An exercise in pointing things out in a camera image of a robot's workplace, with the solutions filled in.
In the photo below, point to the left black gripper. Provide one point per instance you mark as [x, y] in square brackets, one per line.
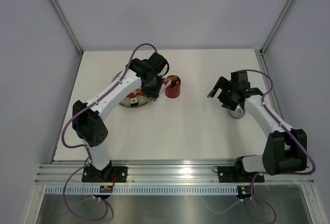
[154, 93]

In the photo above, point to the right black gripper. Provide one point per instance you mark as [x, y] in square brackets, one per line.
[225, 84]

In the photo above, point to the red cylindrical tin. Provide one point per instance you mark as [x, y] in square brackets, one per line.
[173, 92]

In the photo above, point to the silver tin lid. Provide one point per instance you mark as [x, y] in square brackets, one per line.
[238, 113]

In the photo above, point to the pink metal tongs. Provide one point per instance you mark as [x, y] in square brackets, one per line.
[165, 85]

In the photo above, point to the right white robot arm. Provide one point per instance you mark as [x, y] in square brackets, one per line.
[285, 151]

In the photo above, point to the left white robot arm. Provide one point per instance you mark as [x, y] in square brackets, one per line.
[88, 118]

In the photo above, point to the speckled round plate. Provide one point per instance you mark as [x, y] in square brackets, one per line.
[142, 100]

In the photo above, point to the red sausage toy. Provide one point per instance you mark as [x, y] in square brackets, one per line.
[131, 95]

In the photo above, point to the sushi roll piece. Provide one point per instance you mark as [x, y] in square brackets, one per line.
[133, 101]

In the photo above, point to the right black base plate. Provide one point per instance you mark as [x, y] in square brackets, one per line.
[228, 174]

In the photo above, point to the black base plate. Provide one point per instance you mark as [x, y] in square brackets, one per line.
[117, 174]
[228, 174]

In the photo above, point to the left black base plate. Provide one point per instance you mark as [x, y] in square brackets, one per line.
[117, 174]

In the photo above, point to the right aluminium frame post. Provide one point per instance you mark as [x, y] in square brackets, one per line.
[277, 25]

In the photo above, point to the aluminium frame post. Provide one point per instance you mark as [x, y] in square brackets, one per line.
[277, 25]
[59, 12]

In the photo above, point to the aluminium mounting rail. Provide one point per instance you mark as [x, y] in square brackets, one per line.
[143, 172]

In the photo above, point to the left aluminium frame post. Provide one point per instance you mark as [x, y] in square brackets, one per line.
[59, 12]

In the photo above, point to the white slotted cable duct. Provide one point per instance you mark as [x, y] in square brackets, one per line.
[145, 190]

